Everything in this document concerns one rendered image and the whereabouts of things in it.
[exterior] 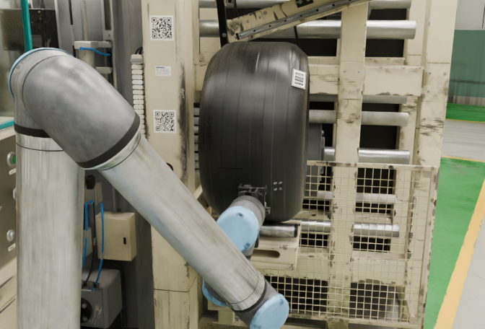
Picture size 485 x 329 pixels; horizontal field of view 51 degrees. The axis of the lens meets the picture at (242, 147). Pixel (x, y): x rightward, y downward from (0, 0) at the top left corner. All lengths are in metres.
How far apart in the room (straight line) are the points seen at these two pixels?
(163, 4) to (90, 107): 0.91
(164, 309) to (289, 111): 0.88
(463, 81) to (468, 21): 1.13
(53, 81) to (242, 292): 0.51
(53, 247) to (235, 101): 0.68
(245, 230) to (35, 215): 0.43
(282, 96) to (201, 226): 0.62
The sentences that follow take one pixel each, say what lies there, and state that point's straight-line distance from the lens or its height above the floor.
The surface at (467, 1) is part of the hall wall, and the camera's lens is 10.68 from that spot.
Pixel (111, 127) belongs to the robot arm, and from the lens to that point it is 0.73.
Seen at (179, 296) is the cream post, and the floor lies 0.60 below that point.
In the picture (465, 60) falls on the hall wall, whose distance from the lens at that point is 10.61.
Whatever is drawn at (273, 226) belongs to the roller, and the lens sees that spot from 1.58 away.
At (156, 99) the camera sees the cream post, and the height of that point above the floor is 1.29.
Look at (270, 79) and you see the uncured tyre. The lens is 1.41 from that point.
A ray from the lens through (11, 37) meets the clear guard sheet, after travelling 1.43.
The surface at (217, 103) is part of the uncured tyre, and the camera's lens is 1.40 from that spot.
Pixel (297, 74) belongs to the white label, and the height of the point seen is 1.39.
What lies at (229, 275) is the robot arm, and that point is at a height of 1.08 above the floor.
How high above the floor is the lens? 1.53
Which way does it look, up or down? 14 degrees down
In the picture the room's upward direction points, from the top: straight up
